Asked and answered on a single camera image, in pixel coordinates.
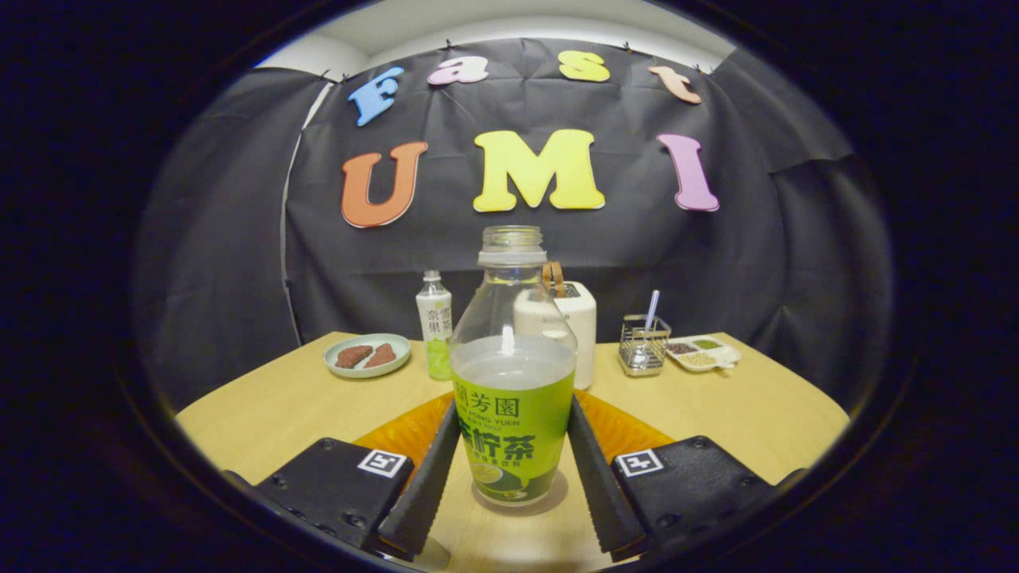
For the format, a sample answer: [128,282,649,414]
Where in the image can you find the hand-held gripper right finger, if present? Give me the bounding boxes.
[567,390,805,558]

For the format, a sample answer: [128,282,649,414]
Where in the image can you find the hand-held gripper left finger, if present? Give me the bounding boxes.
[223,398,461,558]

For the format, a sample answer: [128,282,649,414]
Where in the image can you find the green label juice bottle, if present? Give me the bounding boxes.
[450,225,578,507]

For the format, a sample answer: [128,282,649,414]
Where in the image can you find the small white label bottle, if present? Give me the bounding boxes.
[416,270,454,381]

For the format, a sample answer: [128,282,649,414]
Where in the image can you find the pale green small plate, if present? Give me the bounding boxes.
[322,333,412,380]

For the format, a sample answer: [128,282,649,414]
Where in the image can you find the wooden table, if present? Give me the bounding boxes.
[175,330,851,573]

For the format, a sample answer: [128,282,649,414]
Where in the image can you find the white toaster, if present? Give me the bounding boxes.
[513,281,598,391]

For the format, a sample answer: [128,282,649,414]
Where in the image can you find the white divided snack dish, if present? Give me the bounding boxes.
[666,335,742,373]

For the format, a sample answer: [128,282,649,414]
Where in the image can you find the wire mesh holder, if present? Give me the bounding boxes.
[618,314,672,377]

